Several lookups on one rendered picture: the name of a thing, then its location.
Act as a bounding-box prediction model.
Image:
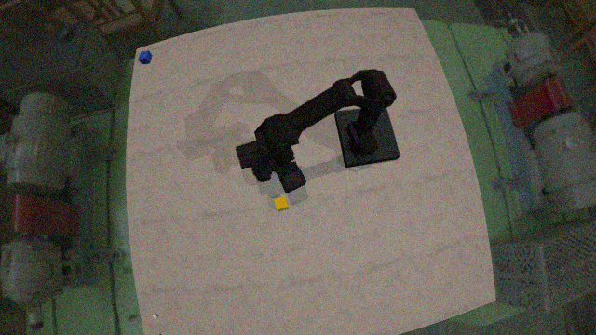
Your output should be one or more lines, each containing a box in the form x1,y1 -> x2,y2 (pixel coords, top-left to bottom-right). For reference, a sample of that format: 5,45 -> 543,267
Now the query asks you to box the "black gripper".
271,149 -> 306,193

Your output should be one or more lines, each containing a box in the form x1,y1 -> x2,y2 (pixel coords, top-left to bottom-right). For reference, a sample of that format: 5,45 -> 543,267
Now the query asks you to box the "yellow block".
274,196 -> 288,211

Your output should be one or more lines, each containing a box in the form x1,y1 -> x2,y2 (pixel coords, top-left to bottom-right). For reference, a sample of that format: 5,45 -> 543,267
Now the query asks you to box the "blue cube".
138,50 -> 152,64

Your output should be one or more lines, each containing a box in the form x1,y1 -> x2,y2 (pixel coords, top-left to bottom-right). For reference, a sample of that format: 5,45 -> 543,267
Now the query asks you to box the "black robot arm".
236,69 -> 397,182

